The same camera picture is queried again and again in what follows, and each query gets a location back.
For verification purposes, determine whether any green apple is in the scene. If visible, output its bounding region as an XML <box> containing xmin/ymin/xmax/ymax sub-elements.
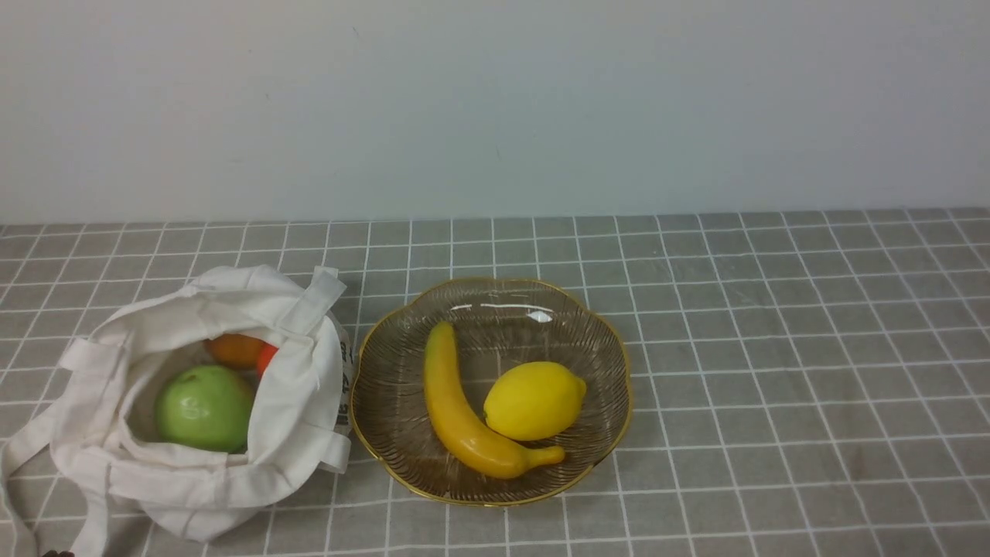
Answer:
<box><xmin>155</xmin><ymin>364</ymin><xmax>255</xmax><ymax>453</ymax></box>

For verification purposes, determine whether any red-orange small fruit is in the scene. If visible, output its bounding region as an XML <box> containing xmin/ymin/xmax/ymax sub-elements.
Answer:
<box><xmin>255</xmin><ymin>343</ymin><xmax>279</xmax><ymax>380</ymax></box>

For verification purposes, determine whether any orange fruit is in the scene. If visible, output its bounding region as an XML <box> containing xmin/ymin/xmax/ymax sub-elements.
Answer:
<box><xmin>203</xmin><ymin>333</ymin><xmax>267</xmax><ymax>371</ymax></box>

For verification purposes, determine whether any white canvas tote bag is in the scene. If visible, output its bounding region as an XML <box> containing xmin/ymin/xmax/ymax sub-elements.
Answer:
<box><xmin>2</xmin><ymin>265</ymin><xmax>353</xmax><ymax>556</ymax></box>

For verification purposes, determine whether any gold-rimmed ribbed glass bowl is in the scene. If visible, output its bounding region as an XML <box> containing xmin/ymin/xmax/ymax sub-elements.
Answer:
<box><xmin>350</xmin><ymin>278</ymin><xmax>633</xmax><ymax>507</ymax></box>

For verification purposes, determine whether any yellow lemon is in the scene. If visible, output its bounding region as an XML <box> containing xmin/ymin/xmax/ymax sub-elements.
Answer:
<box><xmin>482</xmin><ymin>362</ymin><xmax>587</xmax><ymax>442</ymax></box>

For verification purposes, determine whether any yellow banana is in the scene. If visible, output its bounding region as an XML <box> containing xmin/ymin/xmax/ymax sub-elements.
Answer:
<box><xmin>423</xmin><ymin>322</ymin><xmax>565</xmax><ymax>480</ymax></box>

